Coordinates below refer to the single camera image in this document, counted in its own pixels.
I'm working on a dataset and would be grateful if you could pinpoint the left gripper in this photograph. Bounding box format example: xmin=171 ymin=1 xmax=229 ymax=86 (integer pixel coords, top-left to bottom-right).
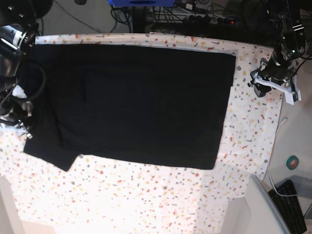
xmin=248 ymin=52 xmax=302 ymax=105

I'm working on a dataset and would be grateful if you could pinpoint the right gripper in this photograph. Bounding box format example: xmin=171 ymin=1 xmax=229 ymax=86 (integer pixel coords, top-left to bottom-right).
xmin=0 ymin=97 xmax=34 ymax=139

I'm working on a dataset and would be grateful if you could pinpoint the black printed t-shirt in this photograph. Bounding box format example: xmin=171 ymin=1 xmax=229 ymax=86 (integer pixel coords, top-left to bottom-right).
xmin=22 ymin=44 xmax=236 ymax=171

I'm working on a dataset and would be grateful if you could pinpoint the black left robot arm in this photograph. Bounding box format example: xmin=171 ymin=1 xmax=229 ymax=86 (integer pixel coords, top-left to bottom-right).
xmin=248 ymin=0 xmax=312 ymax=105

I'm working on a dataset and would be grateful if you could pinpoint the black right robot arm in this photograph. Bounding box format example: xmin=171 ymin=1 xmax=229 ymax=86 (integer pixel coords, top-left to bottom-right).
xmin=0 ymin=0 xmax=53 ymax=138

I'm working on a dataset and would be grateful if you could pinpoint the green tape roll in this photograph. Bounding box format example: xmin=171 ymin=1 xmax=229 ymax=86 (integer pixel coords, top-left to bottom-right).
xmin=286 ymin=156 xmax=299 ymax=170

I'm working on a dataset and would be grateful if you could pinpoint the terrazzo pattern tablecloth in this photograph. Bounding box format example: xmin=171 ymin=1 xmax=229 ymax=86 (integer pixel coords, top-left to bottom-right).
xmin=0 ymin=34 xmax=282 ymax=234

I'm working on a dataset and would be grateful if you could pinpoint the black keyboard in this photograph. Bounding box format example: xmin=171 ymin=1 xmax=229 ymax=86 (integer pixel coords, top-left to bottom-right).
xmin=268 ymin=180 xmax=307 ymax=234

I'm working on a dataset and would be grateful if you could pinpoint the grey monitor edge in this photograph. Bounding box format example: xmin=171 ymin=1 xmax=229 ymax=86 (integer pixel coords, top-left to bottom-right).
xmin=245 ymin=175 xmax=290 ymax=234

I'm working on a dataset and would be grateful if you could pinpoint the blue box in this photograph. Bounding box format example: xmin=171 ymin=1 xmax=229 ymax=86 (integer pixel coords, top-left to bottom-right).
xmin=108 ymin=0 xmax=175 ymax=7

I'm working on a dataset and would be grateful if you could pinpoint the white usb cable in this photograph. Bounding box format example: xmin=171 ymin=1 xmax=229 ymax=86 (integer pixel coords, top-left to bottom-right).
xmin=268 ymin=117 xmax=298 ymax=196

